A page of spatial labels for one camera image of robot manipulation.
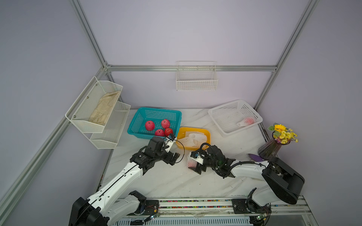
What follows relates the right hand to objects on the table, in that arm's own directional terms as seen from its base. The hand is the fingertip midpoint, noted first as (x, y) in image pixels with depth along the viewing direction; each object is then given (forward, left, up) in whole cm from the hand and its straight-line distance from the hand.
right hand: (193, 159), depth 86 cm
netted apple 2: (+21, +17, +2) cm, 27 cm away
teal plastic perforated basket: (+26, +41, -1) cm, 49 cm away
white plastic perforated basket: (+38, -30, -4) cm, 49 cm away
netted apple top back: (-3, +1, +3) cm, 5 cm away
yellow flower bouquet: (+4, -48, +19) cm, 52 cm away
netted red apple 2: (+20, +23, +2) cm, 30 cm away
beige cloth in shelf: (+17, +52, +26) cm, 60 cm away
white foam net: (+10, -2, +7) cm, 13 cm away
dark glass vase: (+3, -47, +5) cm, 48 cm away
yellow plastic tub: (+22, +5, 0) cm, 22 cm away
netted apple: (+29, +19, +1) cm, 35 cm away
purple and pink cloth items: (+2, -42, -4) cm, 42 cm away
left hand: (+1, +13, +9) cm, 16 cm away
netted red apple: (+26, +31, +2) cm, 40 cm away
